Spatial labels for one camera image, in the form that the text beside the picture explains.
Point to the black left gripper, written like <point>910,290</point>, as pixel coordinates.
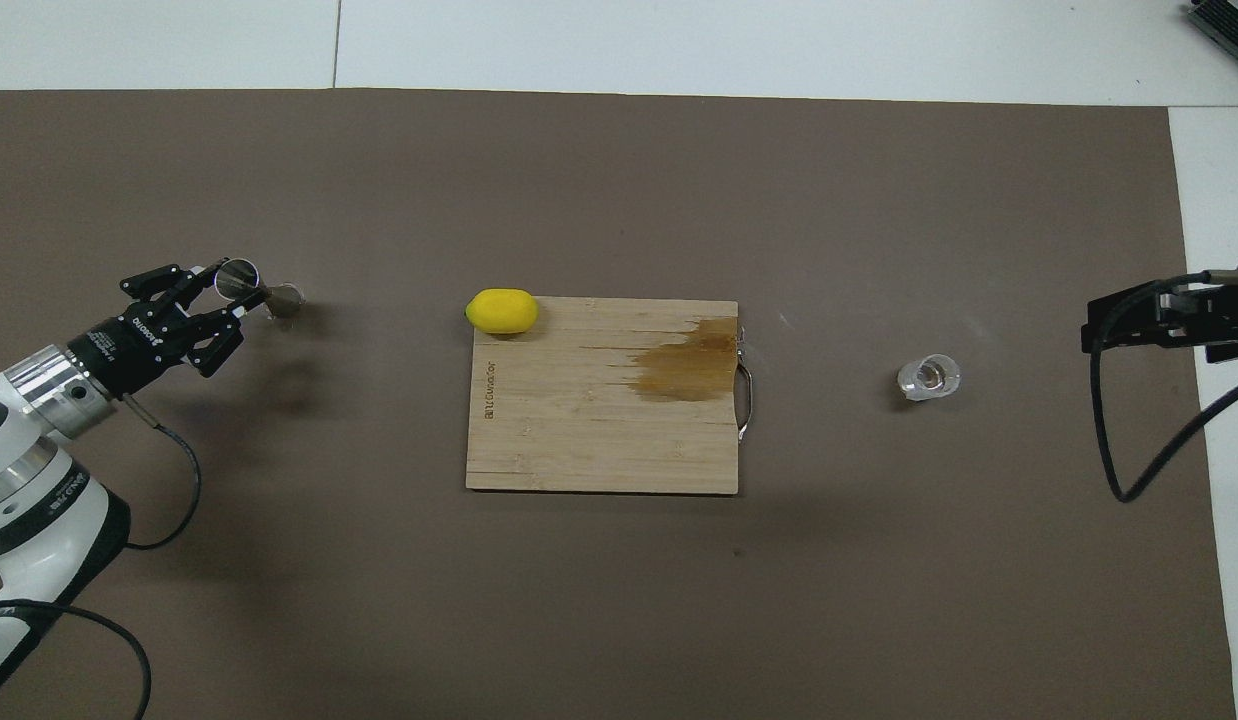
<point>129,345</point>

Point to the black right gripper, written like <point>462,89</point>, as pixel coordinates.
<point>1219,320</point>

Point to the metal jigger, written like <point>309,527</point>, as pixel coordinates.
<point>241,278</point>

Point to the clear glass cup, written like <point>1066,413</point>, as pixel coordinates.
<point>929,377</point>

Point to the yellow lemon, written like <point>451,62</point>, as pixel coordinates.
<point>501,311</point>

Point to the grey ribbed device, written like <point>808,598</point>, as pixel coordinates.
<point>1224,22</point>

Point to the wooden cutting board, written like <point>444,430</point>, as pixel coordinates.
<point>579,430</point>

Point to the brown table mat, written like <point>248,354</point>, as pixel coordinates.
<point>619,600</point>

